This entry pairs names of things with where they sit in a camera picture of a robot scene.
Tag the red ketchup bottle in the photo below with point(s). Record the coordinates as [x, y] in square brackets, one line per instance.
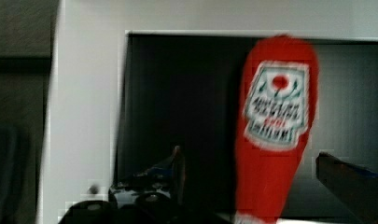
[277, 107]

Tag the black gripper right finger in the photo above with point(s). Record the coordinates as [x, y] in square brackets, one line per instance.
[356, 187]

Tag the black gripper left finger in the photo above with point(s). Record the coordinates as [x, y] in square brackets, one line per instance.
[166, 177]

